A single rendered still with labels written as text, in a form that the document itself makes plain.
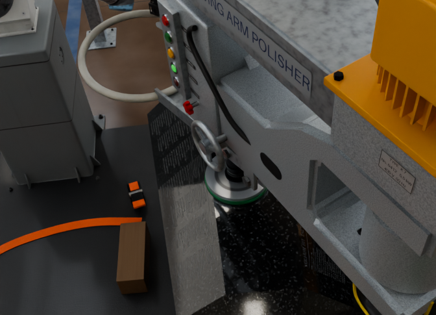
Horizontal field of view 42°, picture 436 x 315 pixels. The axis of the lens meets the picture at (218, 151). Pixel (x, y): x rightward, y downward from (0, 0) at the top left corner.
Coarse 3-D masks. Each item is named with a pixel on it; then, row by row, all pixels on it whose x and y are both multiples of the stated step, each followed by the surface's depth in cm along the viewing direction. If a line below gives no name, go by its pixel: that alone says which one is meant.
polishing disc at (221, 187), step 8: (216, 160) 192; (224, 160) 192; (208, 168) 190; (224, 168) 190; (208, 176) 188; (216, 176) 188; (224, 176) 188; (208, 184) 186; (216, 184) 186; (224, 184) 185; (232, 184) 185; (240, 184) 185; (216, 192) 183; (224, 192) 183; (232, 192) 183; (240, 192) 183; (248, 192) 182; (256, 192) 182; (232, 200) 182; (240, 200) 182
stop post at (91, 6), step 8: (88, 0) 352; (96, 0) 356; (88, 8) 356; (96, 8) 357; (88, 16) 360; (96, 16) 361; (96, 24) 365; (88, 32) 384; (104, 32) 373; (112, 32) 382; (96, 40) 375; (104, 40) 375; (112, 40) 376; (88, 48) 373; (96, 48) 372; (104, 48) 373
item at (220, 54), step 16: (176, 0) 135; (192, 16) 131; (192, 32) 135; (208, 32) 128; (224, 32) 131; (208, 48) 132; (224, 48) 134; (240, 48) 137; (208, 64) 136; (224, 64) 137; (240, 64) 140; (256, 64) 141; (192, 80) 151; (192, 96) 157; (208, 96) 146; (208, 112) 151; (224, 144) 157
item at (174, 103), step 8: (160, 96) 203; (176, 96) 206; (168, 104) 199; (176, 104) 193; (176, 112) 194; (184, 112) 188; (184, 120) 191; (192, 120) 183; (224, 152) 167; (232, 152) 164; (232, 160) 168; (240, 160) 162; (240, 168) 165; (248, 184) 155
